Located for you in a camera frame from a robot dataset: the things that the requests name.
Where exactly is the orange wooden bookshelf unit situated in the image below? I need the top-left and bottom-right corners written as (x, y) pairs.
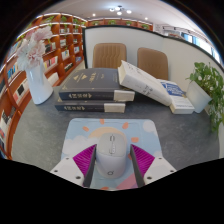
top-left (0, 12), bottom-right (155, 161)

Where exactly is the tan upholstered chair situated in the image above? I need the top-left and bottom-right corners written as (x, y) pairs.
top-left (91, 42), bottom-right (128, 70)
top-left (136, 46), bottom-right (170, 81)

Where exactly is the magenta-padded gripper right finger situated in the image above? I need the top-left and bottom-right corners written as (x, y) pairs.
top-left (129, 143), bottom-right (177, 188)

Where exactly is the window with white curtains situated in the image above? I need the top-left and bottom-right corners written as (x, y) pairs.
top-left (159, 23), bottom-right (223, 65)

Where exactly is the pastel cartoon mouse pad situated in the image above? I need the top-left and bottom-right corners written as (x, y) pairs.
top-left (60, 117), bottom-right (164, 192)

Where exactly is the thin dark hardcover book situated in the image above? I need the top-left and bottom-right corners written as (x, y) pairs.
top-left (53, 98), bottom-right (127, 114)

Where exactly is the thick white book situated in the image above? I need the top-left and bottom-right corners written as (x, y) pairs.
top-left (116, 59), bottom-right (174, 107)

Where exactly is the blue and white book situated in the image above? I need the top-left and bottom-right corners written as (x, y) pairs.
top-left (159, 79), bottom-right (196, 116)

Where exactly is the thick dark hardcover book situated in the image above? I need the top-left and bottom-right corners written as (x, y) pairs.
top-left (58, 67), bottom-right (136, 103)

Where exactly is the light grey computer mouse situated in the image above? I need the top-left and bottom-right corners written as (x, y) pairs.
top-left (94, 132), bottom-right (130, 180)

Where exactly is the green plant in white pot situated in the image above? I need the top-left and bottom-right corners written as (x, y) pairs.
top-left (185, 61), bottom-right (224, 135)

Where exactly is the pink and white flower bouquet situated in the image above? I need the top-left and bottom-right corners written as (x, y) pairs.
top-left (15, 25), bottom-right (54, 73)

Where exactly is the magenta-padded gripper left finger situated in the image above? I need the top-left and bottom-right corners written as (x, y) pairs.
top-left (49, 143), bottom-right (98, 189)

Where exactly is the ceiling lamp cluster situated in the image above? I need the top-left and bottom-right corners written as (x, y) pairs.
top-left (109, 4), bottom-right (133, 16)

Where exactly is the white ceramic vase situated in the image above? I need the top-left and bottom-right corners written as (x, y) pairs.
top-left (24, 63), bottom-right (55, 106)

